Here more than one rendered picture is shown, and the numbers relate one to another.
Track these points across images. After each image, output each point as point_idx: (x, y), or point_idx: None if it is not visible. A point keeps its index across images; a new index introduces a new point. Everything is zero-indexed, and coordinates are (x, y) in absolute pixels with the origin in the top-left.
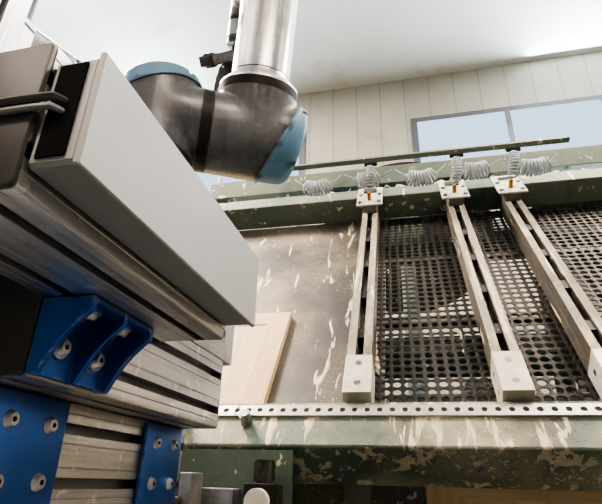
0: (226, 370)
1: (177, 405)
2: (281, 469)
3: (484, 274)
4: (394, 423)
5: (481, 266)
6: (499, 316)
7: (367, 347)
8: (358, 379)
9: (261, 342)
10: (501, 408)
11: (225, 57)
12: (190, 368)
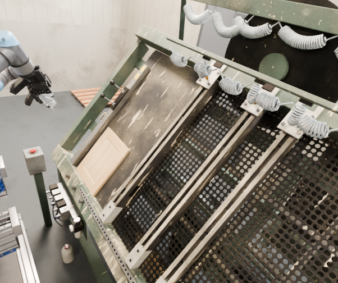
0: (98, 168)
1: None
2: (83, 220)
3: (184, 197)
4: (102, 236)
5: (190, 190)
6: (159, 229)
7: (117, 201)
8: (104, 214)
9: (112, 161)
10: (121, 262)
11: (18, 88)
12: None
